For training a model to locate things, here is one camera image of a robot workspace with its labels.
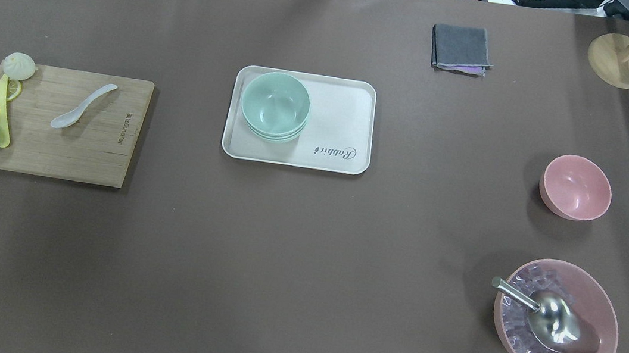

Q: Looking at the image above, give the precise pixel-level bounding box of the white ceramic spoon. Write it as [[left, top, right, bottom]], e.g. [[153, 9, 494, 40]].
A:
[[50, 83, 118, 129]]

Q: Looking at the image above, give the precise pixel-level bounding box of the small pink bowl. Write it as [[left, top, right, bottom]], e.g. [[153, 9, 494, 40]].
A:
[[538, 155, 612, 221]]

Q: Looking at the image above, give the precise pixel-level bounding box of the green bowl stack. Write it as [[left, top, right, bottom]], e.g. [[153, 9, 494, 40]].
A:
[[239, 71, 312, 142]]

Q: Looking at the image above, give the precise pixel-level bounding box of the large pink ice bowl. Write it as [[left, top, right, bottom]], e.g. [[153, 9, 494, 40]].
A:
[[493, 258, 619, 353]]

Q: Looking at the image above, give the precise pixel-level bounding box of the white serving tray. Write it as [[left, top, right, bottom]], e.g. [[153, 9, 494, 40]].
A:
[[220, 65, 376, 175]]

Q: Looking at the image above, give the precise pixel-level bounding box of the folded grey cloth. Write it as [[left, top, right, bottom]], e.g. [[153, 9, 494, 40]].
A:
[[431, 23, 493, 76]]

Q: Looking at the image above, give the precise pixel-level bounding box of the wooden cutting board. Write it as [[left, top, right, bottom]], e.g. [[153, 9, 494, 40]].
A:
[[0, 64, 155, 188]]

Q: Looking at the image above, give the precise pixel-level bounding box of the metal ice scoop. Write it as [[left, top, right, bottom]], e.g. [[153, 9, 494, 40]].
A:
[[491, 276, 601, 353]]

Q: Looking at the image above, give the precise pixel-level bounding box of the lemon slice near bun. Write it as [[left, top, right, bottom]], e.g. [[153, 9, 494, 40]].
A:
[[6, 79, 22, 102]]

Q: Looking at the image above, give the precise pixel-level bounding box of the yellow plastic knife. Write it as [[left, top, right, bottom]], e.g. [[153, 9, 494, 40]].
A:
[[0, 74, 10, 148]]

